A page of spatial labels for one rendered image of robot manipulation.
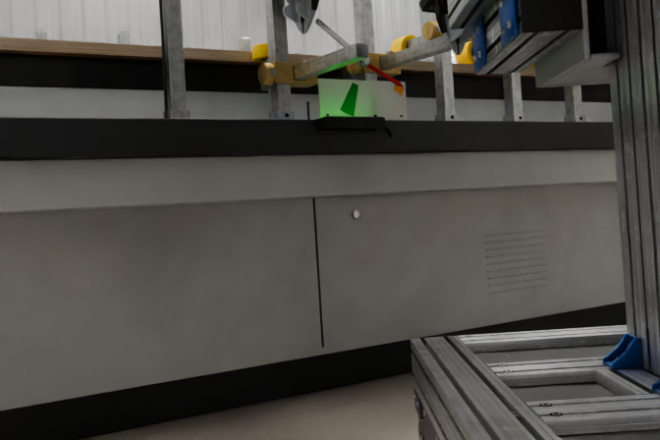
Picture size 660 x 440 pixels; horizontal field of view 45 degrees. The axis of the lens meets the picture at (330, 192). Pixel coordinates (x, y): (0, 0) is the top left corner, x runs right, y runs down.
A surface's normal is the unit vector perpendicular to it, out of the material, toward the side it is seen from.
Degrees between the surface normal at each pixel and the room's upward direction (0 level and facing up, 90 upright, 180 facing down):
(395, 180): 90
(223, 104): 90
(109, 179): 90
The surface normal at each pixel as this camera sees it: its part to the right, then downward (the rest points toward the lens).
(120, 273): 0.52, -0.05
